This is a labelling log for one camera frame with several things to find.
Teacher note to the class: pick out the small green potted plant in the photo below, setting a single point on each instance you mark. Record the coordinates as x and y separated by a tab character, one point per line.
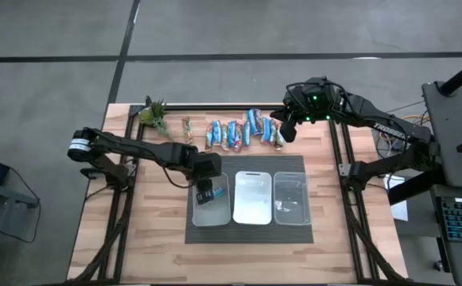
153	113

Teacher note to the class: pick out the grey equipment cart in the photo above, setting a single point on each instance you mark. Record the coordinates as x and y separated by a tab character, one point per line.
0	194

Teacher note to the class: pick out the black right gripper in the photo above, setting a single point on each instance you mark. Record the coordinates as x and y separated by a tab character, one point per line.
301	113

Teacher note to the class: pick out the black stand pole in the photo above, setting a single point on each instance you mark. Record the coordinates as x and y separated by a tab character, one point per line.
461	75

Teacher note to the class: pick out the frosted translucent plastic bin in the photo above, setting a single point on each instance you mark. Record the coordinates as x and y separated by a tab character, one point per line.
210	216

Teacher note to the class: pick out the green purple granola bar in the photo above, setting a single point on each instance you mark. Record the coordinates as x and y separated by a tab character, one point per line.
261	119

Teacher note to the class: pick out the white paper sheet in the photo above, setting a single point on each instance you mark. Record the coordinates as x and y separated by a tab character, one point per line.
401	210

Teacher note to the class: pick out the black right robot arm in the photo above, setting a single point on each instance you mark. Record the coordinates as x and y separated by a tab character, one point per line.
367	113

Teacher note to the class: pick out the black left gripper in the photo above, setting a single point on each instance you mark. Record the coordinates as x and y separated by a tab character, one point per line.
206	167

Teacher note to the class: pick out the dark woven placemat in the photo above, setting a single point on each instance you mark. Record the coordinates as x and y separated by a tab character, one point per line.
250	234

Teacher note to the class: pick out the brown granola bar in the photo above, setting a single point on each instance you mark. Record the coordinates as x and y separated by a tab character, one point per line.
278	146
187	130

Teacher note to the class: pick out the orange blue granola bar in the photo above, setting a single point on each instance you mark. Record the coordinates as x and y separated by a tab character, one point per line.
224	141
208	139

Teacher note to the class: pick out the grey workstation desk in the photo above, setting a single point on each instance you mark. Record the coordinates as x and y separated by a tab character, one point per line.
449	131

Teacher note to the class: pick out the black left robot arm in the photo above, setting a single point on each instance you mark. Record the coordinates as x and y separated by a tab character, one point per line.
135	149

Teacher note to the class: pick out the black slanted stand beam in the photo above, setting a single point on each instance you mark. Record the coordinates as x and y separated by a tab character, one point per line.
417	184

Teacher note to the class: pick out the clear plastic bin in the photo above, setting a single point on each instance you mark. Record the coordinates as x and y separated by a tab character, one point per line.
292	190

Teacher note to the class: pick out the white plastic bin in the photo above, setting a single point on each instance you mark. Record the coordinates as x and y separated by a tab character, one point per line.
252	198

